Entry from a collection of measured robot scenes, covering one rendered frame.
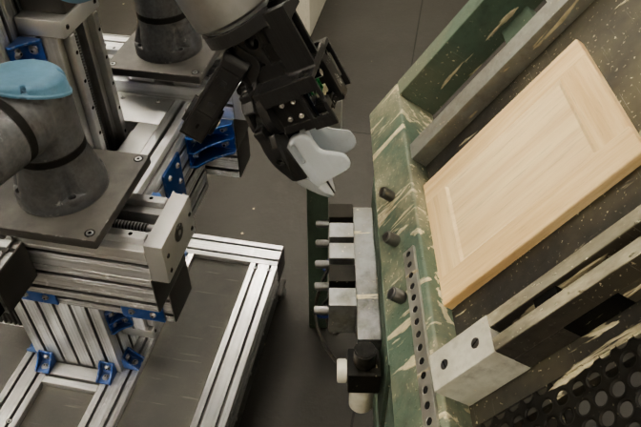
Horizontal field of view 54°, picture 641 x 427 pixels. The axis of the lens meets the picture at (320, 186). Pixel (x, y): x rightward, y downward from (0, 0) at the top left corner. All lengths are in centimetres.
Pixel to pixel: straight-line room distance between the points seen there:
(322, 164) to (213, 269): 149
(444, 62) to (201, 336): 104
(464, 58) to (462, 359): 80
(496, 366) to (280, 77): 54
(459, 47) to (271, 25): 100
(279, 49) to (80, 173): 60
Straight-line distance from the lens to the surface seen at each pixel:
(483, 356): 92
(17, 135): 99
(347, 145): 64
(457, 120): 132
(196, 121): 61
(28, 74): 103
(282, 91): 55
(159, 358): 190
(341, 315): 128
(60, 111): 103
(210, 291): 202
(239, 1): 53
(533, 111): 117
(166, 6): 141
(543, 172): 107
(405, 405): 106
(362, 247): 139
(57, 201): 109
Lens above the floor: 175
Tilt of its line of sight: 41 degrees down
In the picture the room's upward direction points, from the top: straight up
